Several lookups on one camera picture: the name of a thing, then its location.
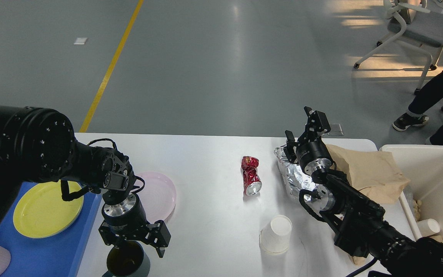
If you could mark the floor outlet plate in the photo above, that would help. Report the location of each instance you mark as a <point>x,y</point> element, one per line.
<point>335,130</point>

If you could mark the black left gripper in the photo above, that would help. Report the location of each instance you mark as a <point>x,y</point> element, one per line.
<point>127,221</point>

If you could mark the white paper cup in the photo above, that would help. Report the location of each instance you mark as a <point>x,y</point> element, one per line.
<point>275,236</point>

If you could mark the blue plastic tray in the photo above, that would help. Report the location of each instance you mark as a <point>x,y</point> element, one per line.
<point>57,256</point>

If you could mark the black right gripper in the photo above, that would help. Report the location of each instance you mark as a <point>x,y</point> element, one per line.
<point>312,154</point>

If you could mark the pink plate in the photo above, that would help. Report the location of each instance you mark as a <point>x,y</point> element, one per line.
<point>158,197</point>

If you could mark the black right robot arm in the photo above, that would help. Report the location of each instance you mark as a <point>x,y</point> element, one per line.
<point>356,220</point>

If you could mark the grey office chair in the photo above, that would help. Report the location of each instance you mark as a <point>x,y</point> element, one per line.
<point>412,25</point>

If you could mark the crumpled aluminium foil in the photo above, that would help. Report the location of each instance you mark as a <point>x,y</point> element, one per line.
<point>293,177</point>

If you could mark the crushed red soda can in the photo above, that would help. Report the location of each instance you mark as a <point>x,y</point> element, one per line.
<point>252,182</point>

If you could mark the white plastic bin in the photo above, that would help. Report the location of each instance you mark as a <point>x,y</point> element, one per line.
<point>423,166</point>

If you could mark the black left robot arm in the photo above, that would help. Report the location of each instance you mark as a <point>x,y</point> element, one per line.
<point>39,145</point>

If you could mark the dark teal mug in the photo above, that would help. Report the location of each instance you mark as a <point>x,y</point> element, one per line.
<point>127,260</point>

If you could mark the paper cup in bin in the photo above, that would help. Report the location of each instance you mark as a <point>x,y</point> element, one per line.
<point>428,227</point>

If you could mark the brown paper bag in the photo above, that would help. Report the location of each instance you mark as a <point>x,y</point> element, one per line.
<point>374,174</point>

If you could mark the yellow plate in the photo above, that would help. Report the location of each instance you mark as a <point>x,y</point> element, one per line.
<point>41,212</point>

